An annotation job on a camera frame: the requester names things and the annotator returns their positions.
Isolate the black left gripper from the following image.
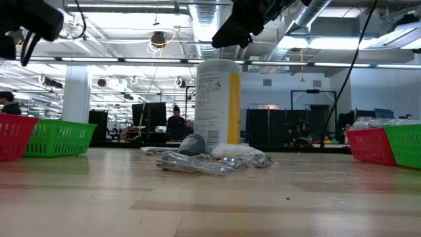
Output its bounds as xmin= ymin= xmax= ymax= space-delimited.
xmin=0 ymin=0 xmax=65 ymax=61

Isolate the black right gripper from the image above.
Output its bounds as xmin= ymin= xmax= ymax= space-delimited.
xmin=211 ymin=0 xmax=290 ymax=49

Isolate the bagged silver nail clipper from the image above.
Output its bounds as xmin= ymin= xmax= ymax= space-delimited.
xmin=251 ymin=152 xmax=274 ymax=169
xmin=217 ymin=155 xmax=251 ymax=172
xmin=156 ymin=150 xmax=230 ymax=177

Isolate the clear bag with black items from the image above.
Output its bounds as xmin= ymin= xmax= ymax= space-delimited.
xmin=140 ymin=145 xmax=180 ymax=156

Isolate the white wipes canister yellow label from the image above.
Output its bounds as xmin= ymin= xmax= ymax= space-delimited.
xmin=193 ymin=59 xmax=243 ymax=154

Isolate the overhead light bar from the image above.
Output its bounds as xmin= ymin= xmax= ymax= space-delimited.
xmin=0 ymin=55 xmax=421 ymax=69

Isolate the white pillar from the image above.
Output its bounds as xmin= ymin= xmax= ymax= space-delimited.
xmin=61 ymin=65 xmax=92 ymax=124

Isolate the red plastic basket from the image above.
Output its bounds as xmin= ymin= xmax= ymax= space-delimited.
xmin=345 ymin=127 xmax=398 ymax=167
xmin=0 ymin=113 xmax=40 ymax=162

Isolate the black gantry stand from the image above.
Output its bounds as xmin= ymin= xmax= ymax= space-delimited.
xmin=291 ymin=88 xmax=338 ymax=115

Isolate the green plastic basket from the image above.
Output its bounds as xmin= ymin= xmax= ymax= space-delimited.
xmin=23 ymin=118 xmax=98 ymax=158
xmin=383 ymin=124 xmax=421 ymax=169

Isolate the black desk monitor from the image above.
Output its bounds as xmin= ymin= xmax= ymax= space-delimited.
xmin=132 ymin=102 xmax=168 ymax=132
xmin=374 ymin=108 xmax=395 ymax=120

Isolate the black cabinet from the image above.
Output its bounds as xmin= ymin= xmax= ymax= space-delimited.
xmin=88 ymin=110 xmax=109 ymax=142

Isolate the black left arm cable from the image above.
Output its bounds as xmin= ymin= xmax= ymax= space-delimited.
xmin=20 ymin=31 xmax=43 ymax=67

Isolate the silver ventilation duct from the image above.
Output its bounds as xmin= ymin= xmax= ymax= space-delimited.
xmin=262 ymin=0 xmax=333 ymax=73
xmin=189 ymin=3 xmax=231 ymax=60

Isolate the black ceiling cable reel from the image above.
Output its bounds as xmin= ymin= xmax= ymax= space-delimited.
xmin=150 ymin=31 xmax=167 ymax=49

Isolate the yellow hanging cord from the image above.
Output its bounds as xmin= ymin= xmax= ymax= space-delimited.
xmin=299 ymin=48 xmax=307 ymax=83

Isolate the black partition wall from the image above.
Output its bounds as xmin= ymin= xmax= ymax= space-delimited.
xmin=246 ymin=108 xmax=330 ymax=145

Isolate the black hanging cable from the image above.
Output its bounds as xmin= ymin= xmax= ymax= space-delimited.
xmin=320 ymin=0 xmax=378 ymax=147

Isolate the black aluminium rig frame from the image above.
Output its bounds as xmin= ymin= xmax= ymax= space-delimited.
xmin=89 ymin=140 xmax=352 ymax=155

